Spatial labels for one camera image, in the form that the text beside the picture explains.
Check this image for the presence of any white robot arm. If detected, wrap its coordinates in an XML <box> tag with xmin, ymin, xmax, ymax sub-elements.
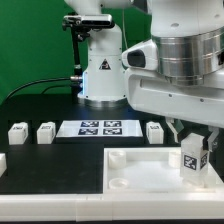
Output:
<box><xmin>63</xmin><ymin>0</ymin><xmax>224</xmax><ymax>150</ymax></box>

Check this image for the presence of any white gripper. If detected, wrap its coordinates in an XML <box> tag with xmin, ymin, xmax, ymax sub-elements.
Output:
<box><xmin>125</xmin><ymin>68</ymin><xmax>224</xmax><ymax>152</ymax></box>

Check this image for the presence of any white marker sheet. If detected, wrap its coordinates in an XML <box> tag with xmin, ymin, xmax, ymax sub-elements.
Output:
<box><xmin>57</xmin><ymin>120</ymin><xmax>143</xmax><ymax>138</ymax></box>

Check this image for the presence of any black cable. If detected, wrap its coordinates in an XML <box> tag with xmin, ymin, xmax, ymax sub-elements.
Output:
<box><xmin>0</xmin><ymin>76</ymin><xmax>73</xmax><ymax>104</ymax></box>

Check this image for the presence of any white L-shaped fence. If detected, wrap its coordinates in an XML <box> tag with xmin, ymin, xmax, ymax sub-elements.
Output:
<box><xmin>0</xmin><ymin>150</ymin><xmax>224</xmax><ymax>223</ymax></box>

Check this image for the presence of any white square tabletop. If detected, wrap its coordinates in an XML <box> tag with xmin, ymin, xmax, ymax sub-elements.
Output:
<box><xmin>103</xmin><ymin>147</ymin><xmax>224</xmax><ymax>193</ymax></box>

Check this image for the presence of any grey cable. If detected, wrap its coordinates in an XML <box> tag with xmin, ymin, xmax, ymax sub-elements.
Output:
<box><xmin>121</xmin><ymin>8</ymin><xmax>129</xmax><ymax>51</ymax></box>

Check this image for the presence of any white block left edge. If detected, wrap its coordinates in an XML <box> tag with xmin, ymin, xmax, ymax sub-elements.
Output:
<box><xmin>0</xmin><ymin>153</ymin><xmax>7</xmax><ymax>177</ymax></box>

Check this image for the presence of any black camera on stand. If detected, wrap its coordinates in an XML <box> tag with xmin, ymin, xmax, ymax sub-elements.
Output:
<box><xmin>62</xmin><ymin>13</ymin><xmax>115</xmax><ymax>104</ymax></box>

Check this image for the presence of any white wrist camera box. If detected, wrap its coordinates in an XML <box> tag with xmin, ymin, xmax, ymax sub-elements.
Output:
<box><xmin>122</xmin><ymin>40</ymin><xmax>158</xmax><ymax>71</ymax></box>

